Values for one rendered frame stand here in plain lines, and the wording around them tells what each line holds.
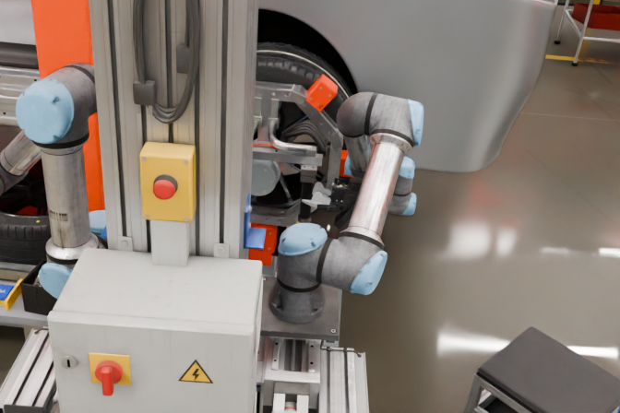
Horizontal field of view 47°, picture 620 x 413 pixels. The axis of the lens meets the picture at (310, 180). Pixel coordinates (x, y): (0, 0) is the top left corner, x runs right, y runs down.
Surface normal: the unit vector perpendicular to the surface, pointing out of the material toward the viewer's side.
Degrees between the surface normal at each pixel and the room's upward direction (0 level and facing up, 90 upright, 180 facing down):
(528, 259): 0
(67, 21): 90
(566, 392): 0
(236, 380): 90
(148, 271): 0
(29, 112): 82
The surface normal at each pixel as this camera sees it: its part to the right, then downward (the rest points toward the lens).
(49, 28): -0.07, 0.49
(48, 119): -0.25, 0.34
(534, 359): 0.07, -0.87
